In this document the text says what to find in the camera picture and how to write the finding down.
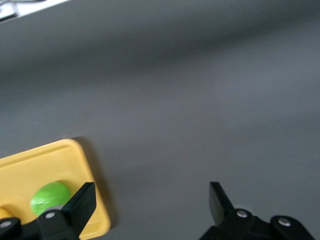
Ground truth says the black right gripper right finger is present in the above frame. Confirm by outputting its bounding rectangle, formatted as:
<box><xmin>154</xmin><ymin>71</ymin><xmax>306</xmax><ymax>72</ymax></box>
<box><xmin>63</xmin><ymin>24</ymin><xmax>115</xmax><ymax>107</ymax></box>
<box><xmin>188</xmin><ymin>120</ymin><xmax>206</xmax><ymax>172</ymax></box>
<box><xmin>198</xmin><ymin>181</ymin><xmax>316</xmax><ymax>240</ymax></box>

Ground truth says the green toy apple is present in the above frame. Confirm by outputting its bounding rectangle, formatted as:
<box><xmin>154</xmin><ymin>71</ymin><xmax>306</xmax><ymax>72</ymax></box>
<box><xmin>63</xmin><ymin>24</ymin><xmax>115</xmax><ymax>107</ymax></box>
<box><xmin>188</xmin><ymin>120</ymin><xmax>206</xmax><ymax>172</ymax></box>
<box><xmin>29</xmin><ymin>181</ymin><xmax>71</xmax><ymax>217</ymax></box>

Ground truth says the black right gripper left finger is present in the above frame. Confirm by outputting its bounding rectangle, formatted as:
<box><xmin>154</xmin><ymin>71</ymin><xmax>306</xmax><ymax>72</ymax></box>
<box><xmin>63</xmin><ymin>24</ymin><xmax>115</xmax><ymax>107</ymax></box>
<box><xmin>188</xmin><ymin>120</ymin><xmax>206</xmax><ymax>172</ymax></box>
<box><xmin>0</xmin><ymin>182</ymin><xmax>97</xmax><ymax>240</ymax></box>

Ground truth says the yellow-orange toy potato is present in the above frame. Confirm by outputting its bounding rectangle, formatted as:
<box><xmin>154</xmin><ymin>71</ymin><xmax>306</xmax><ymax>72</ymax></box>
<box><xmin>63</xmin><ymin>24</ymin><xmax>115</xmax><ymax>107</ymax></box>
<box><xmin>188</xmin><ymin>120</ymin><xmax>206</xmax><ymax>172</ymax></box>
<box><xmin>0</xmin><ymin>206</ymin><xmax>12</xmax><ymax>220</ymax></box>

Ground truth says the yellow plastic tray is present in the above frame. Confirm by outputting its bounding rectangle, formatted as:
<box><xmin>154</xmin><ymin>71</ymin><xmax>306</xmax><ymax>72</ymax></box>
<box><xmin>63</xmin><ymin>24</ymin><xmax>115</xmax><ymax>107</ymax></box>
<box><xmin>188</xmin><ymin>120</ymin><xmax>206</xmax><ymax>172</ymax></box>
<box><xmin>0</xmin><ymin>138</ymin><xmax>112</xmax><ymax>240</ymax></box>

